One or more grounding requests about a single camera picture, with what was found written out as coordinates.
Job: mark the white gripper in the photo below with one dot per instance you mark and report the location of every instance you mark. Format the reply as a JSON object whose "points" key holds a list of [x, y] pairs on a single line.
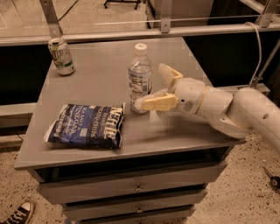
{"points": [[189, 95]]}

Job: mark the clear plastic water bottle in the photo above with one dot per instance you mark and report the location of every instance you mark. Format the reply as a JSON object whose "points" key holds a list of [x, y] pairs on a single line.
{"points": [[140, 74]]}

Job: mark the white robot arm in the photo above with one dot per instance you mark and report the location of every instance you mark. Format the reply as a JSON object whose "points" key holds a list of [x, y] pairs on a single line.
{"points": [[234, 115]]}

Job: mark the blue Kettle chip bag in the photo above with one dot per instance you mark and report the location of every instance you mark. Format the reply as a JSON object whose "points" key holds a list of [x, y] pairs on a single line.
{"points": [[87, 126]]}

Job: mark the black rolling stand base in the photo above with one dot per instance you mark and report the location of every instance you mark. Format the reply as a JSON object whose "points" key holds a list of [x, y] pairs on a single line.
{"points": [[133, 4]]}

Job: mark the top grey drawer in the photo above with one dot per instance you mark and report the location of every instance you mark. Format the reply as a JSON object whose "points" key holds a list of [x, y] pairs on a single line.
{"points": [[131, 182]]}

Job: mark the grey drawer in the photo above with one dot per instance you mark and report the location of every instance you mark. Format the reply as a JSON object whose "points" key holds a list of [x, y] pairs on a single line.
{"points": [[145, 217], [131, 182], [135, 205]]}

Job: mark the grey drawer cabinet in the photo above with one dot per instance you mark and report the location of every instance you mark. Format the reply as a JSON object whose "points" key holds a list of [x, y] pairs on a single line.
{"points": [[151, 141]]}

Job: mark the green soda can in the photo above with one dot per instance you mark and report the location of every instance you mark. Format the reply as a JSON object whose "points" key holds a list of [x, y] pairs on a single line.
{"points": [[61, 56]]}

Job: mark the middle grey drawer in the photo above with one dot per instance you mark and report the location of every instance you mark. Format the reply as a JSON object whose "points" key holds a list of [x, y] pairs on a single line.
{"points": [[135, 205]]}

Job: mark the bottom grey drawer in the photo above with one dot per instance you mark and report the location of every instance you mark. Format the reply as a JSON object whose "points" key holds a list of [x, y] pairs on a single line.
{"points": [[145, 217]]}

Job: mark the black tool on floor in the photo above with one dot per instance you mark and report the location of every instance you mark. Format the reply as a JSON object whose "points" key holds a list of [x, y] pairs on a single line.
{"points": [[274, 180]]}

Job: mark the black canvas sneaker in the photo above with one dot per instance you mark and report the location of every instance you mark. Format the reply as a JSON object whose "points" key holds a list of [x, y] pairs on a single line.
{"points": [[22, 215]]}

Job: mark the metal railing frame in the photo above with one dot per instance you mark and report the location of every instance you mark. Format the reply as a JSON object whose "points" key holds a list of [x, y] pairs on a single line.
{"points": [[25, 28]]}

